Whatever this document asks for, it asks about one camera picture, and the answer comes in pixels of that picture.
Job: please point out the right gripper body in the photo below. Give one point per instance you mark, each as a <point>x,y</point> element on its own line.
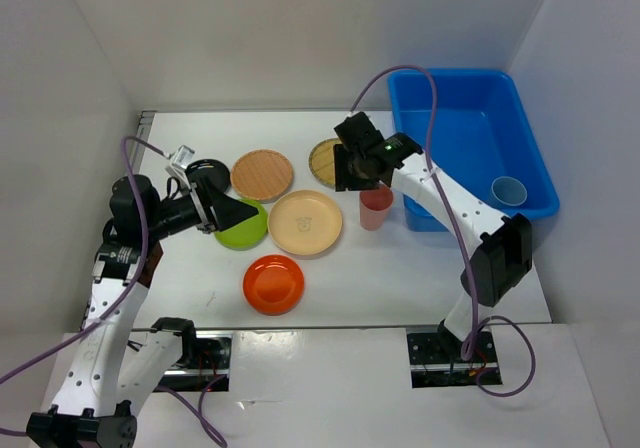
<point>354,166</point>

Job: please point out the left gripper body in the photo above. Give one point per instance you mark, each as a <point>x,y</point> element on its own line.
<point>184,212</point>

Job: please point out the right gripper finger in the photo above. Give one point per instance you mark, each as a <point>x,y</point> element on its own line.
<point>376,176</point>
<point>346,178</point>

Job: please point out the pink plastic cup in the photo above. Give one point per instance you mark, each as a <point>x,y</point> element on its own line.
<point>374,206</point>

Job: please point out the beige round plate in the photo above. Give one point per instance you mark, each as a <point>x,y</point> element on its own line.
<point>305,223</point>

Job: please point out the orange round plate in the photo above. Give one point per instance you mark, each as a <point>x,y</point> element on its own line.
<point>273,285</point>

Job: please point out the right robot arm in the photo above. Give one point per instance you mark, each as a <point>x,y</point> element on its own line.
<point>496,248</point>

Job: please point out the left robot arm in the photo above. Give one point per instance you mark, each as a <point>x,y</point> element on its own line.
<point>101,397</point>

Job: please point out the blue plastic bin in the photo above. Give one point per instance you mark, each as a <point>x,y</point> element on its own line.
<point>481,133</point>

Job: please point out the bamboo pattern round plate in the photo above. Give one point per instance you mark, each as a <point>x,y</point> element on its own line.
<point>321,162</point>

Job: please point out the green round plate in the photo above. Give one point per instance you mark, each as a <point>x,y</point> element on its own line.
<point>247,234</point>

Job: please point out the black round plate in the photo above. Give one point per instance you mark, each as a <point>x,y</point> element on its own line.
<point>211,169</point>

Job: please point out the light brown woven plate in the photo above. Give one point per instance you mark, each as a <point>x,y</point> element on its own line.
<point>262,175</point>

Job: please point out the blue plastic cup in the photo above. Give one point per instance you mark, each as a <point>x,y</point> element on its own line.
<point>508,192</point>

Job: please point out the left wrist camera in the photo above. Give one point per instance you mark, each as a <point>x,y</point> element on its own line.
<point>179,160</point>

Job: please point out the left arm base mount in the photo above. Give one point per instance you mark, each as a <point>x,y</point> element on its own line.
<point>208,368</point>

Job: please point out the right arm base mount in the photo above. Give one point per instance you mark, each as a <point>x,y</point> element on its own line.
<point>431,366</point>

